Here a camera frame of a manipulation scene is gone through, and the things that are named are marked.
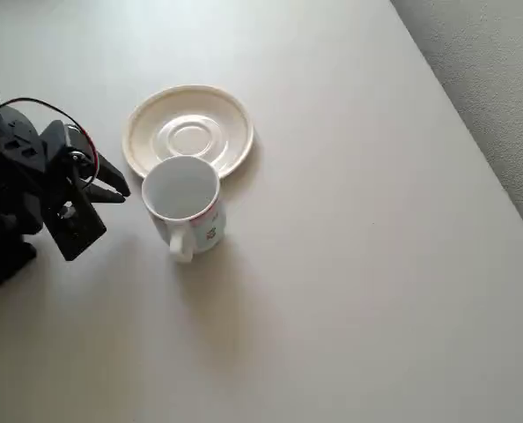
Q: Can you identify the light blue floral ceramic cup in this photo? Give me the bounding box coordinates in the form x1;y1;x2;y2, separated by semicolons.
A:
141;154;223;264

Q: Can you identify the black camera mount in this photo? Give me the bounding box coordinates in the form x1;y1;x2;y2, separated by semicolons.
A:
44;174;108;263

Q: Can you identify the black wire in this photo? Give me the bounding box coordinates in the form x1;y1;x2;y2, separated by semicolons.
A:
0;82;99;182

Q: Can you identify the red wire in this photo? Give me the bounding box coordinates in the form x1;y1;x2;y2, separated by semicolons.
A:
32;99;101;178

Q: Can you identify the white plate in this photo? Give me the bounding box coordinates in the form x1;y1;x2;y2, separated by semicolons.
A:
121;84;255;180

